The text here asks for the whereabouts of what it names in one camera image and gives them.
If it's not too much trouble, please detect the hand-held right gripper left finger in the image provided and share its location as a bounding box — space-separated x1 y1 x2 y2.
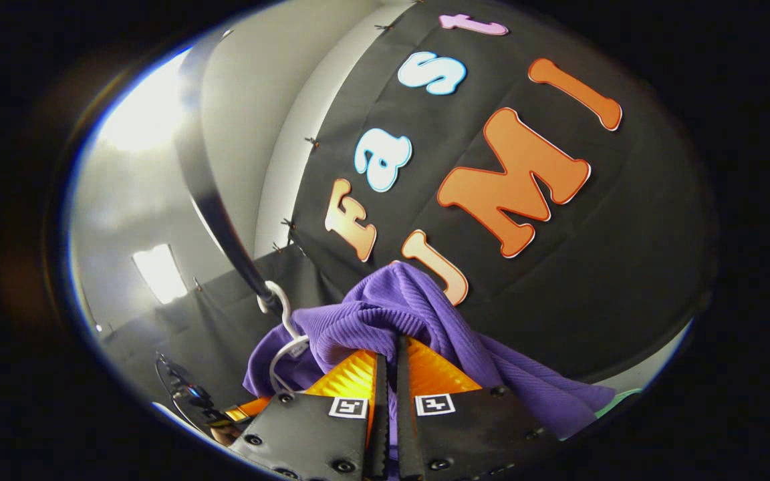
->
228 349 391 481

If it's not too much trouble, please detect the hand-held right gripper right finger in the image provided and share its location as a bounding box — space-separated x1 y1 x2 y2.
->
395 335 559 481

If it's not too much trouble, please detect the purple shirt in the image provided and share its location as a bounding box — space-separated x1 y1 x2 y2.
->
243 261 616 442

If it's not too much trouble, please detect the green laundry hamper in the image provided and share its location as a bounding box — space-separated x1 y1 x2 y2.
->
594 387 645 420

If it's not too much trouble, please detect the white clothes hanger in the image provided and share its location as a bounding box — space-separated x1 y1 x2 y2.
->
257 281 311 396

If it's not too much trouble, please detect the black clothes rack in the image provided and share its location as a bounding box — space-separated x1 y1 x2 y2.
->
172 30 279 308

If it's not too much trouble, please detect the black backdrop cloth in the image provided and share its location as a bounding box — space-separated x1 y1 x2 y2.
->
81 0 720 428

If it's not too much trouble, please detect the row of black clips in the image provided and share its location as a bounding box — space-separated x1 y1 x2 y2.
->
191 0 426 289

